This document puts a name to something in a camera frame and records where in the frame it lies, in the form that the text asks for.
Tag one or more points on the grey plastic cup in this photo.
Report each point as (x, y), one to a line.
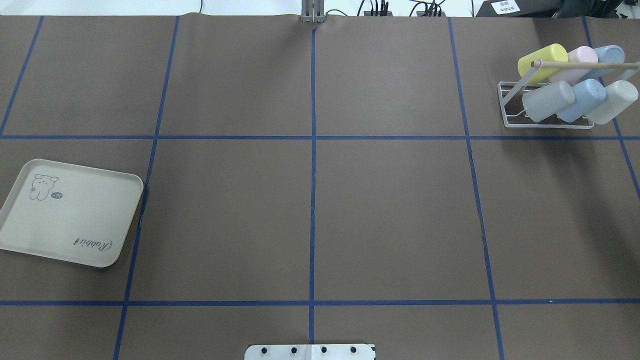
(541, 103)

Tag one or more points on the light blue plastic cup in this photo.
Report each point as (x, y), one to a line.
(588, 94)

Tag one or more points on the cream plastic cup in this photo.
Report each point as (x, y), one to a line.
(619, 96)

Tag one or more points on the left grey usb hub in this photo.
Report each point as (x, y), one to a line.
(378, 9)

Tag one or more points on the grey usb hub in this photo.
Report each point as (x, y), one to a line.
(431, 9)
(378, 9)

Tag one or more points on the right grey usb hub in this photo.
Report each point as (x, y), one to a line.
(431, 9)

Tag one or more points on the cream plastic tray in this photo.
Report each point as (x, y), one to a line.
(70, 212)

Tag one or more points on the black laptop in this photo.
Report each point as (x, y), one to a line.
(518, 8)

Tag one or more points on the aluminium frame post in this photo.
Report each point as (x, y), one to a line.
(313, 11)

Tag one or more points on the white camera pillar base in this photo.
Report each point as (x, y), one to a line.
(335, 351)

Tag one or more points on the white wire cup rack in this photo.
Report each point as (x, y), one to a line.
(510, 94)

